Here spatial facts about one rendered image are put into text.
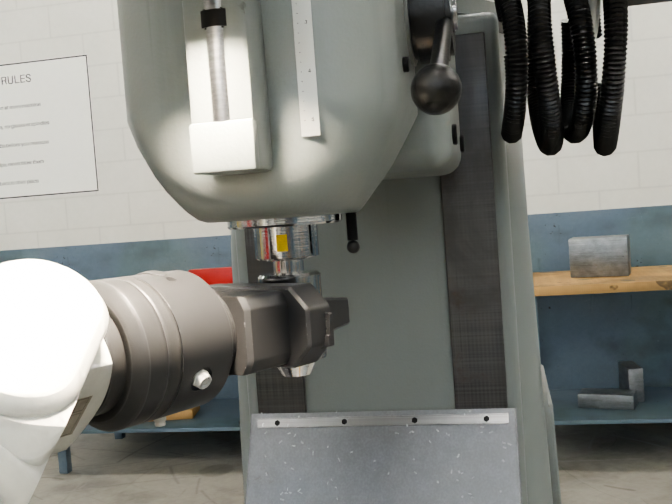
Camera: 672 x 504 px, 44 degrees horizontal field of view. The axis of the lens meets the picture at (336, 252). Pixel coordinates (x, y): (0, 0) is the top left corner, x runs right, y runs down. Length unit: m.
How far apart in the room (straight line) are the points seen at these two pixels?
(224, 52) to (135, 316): 0.16
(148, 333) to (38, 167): 5.14
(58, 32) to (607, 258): 3.53
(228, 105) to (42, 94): 5.12
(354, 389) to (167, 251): 4.24
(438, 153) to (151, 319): 0.32
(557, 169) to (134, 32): 4.31
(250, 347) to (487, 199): 0.50
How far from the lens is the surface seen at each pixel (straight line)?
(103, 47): 5.45
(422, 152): 0.70
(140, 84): 0.57
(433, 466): 0.99
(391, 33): 0.56
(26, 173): 5.64
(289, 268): 0.61
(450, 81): 0.49
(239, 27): 0.50
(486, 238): 0.97
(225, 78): 0.50
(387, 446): 1.00
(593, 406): 4.38
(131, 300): 0.48
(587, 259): 4.31
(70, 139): 5.49
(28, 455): 0.38
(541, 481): 1.05
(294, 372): 0.62
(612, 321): 4.87
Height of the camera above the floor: 1.31
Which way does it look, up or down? 3 degrees down
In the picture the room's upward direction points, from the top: 4 degrees counter-clockwise
